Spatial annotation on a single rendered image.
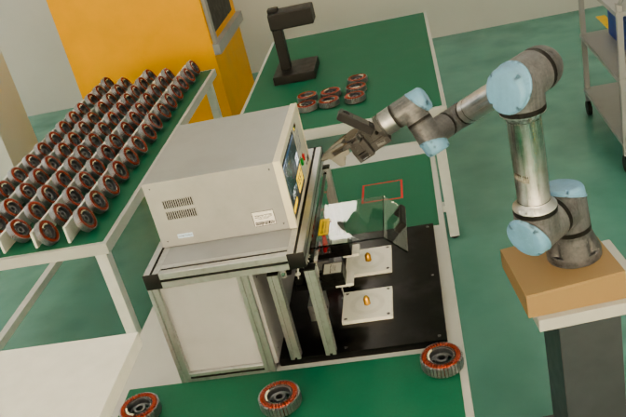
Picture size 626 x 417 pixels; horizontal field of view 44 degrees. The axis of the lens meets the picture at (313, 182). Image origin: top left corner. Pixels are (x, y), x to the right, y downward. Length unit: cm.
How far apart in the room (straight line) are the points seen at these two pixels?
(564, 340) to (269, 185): 97
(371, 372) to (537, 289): 51
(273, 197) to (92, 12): 399
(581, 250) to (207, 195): 104
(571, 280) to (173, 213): 110
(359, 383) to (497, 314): 150
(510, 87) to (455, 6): 557
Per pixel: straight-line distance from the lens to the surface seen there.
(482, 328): 343
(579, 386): 249
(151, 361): 243
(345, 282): 223
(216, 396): 219
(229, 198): 207
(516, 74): 188
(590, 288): 222
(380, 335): 219
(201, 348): 221
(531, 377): 317
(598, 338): 240
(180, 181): 208
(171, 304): 214
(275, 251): 200
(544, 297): 219
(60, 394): 163
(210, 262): 204
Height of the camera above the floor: 209
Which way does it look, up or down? 25 degrees down
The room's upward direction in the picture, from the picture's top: 14 degrees counter-clockwise
